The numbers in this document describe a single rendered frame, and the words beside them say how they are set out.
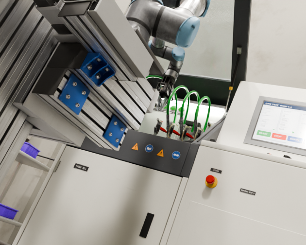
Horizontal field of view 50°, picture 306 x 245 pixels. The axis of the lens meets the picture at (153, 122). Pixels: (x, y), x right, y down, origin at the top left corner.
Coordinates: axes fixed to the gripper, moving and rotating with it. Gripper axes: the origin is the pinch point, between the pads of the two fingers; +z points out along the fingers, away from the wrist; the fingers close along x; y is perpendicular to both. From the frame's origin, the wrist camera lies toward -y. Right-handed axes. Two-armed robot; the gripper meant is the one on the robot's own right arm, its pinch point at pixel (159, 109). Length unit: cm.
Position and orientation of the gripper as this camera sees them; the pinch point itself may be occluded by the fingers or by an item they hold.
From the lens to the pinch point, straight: 189.2
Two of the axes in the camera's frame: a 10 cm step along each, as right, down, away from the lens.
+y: -3.0, -4.6, -8.3
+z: -3.5, 8.7, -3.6
